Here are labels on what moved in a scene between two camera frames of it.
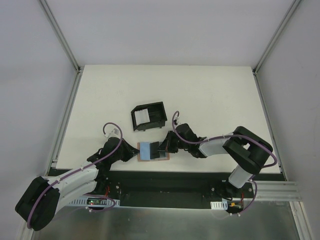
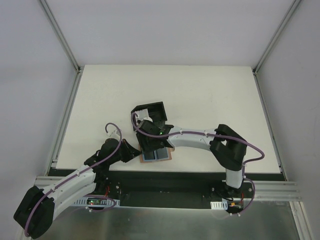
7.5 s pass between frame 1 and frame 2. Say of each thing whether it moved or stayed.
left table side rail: stayed
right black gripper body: moved
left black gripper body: stayed
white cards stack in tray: stayed
